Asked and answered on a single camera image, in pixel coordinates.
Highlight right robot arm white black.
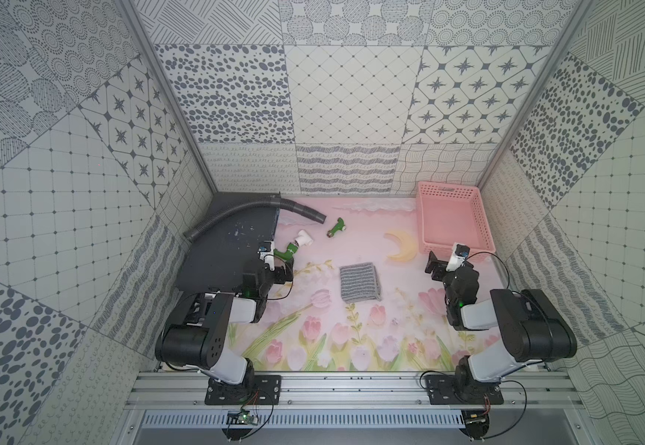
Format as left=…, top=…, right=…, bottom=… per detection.
left=424, top=244, right=578, bottom=393

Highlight dark grey tray mat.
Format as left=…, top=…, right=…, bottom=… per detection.
left=175, top=207, right=278, bottom=293

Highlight yellow crescent moon toy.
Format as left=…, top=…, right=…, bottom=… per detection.
left=385, top=230, right=418, bottom=263

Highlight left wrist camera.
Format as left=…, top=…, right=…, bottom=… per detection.
left=258, top=241, right=275, bottom=271

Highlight green circuit board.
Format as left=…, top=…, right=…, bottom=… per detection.
left=226, top=410, right=259, bottom=426

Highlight small green toy piece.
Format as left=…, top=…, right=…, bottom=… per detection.
left=326, top=217, right=347, bottom=238

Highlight green white toy piece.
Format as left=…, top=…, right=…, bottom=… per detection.
left=274, top=230, right=314, bottom=263

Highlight grey striped square dishcloth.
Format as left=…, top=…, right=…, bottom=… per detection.
left=339, top=263, right=382, bottom=304

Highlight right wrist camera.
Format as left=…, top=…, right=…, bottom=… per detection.
left=446, top=243, right=470, bottom=272

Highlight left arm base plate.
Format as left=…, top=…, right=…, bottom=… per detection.
left=205, top=375, right=283, bottom=406

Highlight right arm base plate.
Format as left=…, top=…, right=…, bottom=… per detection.
left=422, top=374, right=504, bottom=405

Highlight pink floral table mat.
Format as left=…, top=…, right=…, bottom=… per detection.
left=225, top=198, right=500, bottom=372

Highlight pink plastic basket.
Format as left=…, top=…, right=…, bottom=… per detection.
left=416, top=181, right=496, bottom=258

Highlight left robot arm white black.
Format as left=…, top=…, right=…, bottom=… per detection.
left=155, top=254, right=295, bottom=389

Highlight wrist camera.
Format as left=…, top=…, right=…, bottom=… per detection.
left=446, top=243, right=470, bottom=272
left=258, top=241, right=275, bottom=271

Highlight aluminium rail frame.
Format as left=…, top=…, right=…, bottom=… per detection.
left=124, top=372, right=583, bottom=411

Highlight right black controller box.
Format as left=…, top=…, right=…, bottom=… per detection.
left=461, top=411, right=489, bottom=441

